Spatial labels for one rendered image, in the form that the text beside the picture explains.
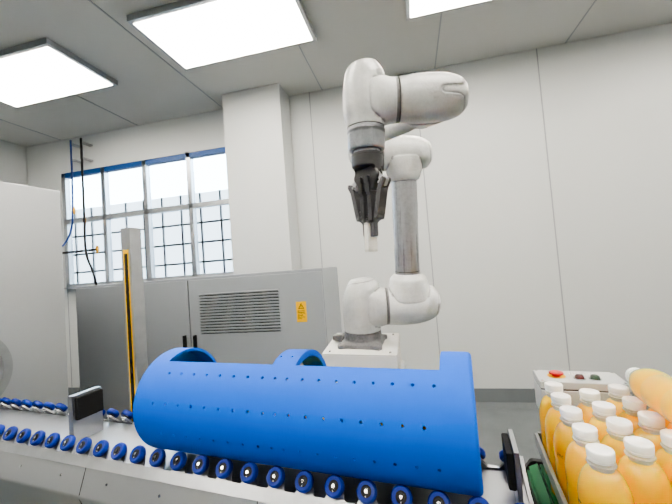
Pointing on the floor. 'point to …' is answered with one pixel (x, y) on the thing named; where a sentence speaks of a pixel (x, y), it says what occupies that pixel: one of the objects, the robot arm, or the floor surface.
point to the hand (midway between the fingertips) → (370, 237)
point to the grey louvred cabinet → (207, 322)
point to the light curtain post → (134, 308)
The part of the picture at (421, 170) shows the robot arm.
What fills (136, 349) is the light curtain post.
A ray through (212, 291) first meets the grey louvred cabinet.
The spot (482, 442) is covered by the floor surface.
